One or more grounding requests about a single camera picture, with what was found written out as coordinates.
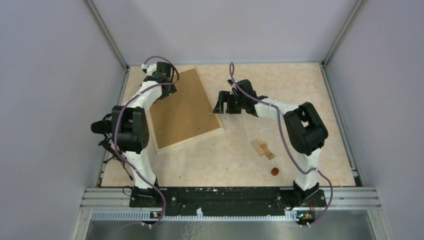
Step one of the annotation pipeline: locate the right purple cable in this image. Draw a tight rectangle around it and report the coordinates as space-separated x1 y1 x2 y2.
229 61 334 228

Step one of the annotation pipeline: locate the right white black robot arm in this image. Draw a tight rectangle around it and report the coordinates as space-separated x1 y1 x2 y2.
213 79 329 206

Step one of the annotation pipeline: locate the brown frame backing board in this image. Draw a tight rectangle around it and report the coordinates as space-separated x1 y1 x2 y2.
149 67 222 150

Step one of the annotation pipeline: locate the black microphone on stand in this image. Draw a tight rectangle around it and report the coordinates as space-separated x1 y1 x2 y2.
90 113 134 181

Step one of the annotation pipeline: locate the purple cable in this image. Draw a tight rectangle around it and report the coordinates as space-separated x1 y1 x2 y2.
229 61 334 228
110 55 181 229

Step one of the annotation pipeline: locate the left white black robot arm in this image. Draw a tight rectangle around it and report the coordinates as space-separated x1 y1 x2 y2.
111 62 176 208

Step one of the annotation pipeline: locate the light wooden block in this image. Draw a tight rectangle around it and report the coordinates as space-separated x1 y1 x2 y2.
251 140 265 156

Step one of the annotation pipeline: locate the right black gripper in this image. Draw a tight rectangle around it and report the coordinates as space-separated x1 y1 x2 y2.
213 91 246 115

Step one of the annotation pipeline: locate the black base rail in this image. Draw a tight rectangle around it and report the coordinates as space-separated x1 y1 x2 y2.
129 186 327 217

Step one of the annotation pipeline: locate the small brown round disc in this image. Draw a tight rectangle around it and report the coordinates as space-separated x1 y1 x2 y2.
270 167 279 176

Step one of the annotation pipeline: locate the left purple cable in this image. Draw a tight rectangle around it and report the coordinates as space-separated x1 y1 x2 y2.
110 55 181 229

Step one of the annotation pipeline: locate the darker wooden block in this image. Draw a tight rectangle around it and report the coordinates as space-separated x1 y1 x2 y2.
260 143 275 160

